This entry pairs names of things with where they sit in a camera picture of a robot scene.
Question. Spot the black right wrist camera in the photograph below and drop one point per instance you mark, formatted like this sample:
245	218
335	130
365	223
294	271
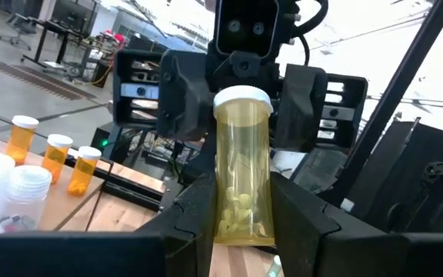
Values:
246	27

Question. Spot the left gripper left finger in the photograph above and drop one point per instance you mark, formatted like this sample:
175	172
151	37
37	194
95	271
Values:
187	238

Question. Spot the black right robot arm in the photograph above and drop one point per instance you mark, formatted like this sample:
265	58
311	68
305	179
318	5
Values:
102	154

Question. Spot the orange pill bottle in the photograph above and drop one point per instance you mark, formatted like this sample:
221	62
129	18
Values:
84	171
22	138
56	157

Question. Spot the dark floor mat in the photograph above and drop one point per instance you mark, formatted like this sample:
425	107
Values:
33	79

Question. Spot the black office desk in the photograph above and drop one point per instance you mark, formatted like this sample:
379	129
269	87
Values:
58	27

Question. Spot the pale yellow pill bottle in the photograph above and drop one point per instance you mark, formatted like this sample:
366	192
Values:
242	154

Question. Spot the clear plastic bottle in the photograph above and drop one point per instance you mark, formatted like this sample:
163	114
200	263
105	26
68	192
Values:
29	182

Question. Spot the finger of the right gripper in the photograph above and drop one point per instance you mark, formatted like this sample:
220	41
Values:
185	96
302	107

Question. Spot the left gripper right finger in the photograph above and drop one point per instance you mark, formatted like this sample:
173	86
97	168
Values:
321	242

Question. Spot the grey office chair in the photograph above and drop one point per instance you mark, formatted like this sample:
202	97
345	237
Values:
17	23

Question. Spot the black aluminium rig frame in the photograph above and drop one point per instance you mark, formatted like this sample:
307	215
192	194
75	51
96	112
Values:
398	88

